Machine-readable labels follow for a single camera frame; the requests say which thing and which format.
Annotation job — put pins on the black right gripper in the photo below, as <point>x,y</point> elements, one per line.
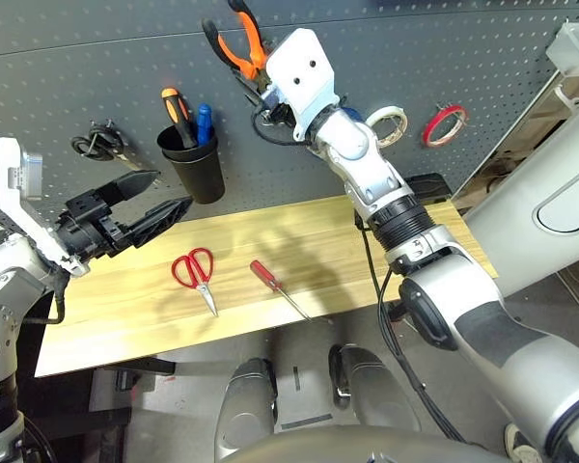
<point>275,111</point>

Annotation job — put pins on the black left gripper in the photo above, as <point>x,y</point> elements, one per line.
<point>84,226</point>

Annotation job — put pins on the orange black pliers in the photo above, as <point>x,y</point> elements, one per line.
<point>248,62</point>

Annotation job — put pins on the red tape roll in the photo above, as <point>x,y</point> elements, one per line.
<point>428,135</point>

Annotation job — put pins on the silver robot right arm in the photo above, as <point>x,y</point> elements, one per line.
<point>381,178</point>

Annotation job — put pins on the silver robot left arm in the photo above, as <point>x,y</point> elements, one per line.
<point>5,289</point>

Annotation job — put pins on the dark grey pegboard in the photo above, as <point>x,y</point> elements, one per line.
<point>101,58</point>

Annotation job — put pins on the black tool cup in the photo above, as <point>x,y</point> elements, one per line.
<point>198,178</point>

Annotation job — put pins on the metal peg hook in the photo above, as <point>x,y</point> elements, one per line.
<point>107,126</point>
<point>445,107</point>

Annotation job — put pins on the orange black screwdriver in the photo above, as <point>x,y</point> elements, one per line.
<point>176,113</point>

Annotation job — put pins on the blue tape roll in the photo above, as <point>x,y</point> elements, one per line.
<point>354,114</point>

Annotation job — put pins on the white tape roll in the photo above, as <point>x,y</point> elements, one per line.
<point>404,123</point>

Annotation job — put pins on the black tool case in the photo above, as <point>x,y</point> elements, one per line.
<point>434,188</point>

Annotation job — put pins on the silver robot left leg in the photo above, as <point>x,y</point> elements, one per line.
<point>246,410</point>

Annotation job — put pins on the silver robot leg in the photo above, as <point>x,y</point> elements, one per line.
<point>246,410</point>
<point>376,386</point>

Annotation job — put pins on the black floor strip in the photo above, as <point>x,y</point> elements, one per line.
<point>297,378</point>

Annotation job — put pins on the grey floor tape strip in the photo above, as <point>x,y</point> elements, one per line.
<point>306,422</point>

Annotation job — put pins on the silver robot right leg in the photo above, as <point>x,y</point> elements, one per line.
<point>376,386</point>

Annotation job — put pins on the white plastic hook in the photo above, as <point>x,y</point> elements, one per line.
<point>567,99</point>

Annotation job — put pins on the translucent plastic bin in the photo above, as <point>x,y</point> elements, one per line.
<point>574,48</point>

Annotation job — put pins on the grey robot torso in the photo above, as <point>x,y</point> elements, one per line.
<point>342,446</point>

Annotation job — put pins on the white black sneaker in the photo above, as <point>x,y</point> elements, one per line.
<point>521,446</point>

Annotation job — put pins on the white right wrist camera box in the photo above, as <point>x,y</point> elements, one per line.
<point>299,72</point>

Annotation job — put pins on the black table bracket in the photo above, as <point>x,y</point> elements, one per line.
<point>145,366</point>
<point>396,312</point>

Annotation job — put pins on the white pegboard frame post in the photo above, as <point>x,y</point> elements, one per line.
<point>509,135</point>

